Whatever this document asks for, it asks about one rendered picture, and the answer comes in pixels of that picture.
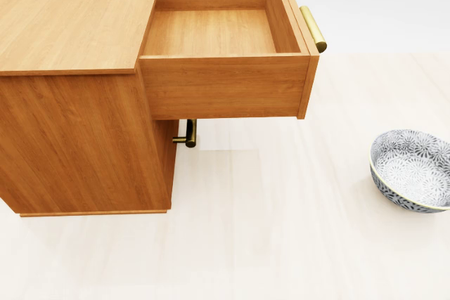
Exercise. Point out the open wooden drawer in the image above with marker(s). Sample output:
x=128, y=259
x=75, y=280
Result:
x=225, y=82

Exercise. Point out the wooden cabinet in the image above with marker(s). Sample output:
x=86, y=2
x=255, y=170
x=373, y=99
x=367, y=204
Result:
x=70, y=103

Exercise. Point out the grey floral patterned bowl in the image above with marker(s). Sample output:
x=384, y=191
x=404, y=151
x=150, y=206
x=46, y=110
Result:
x=411, y=173

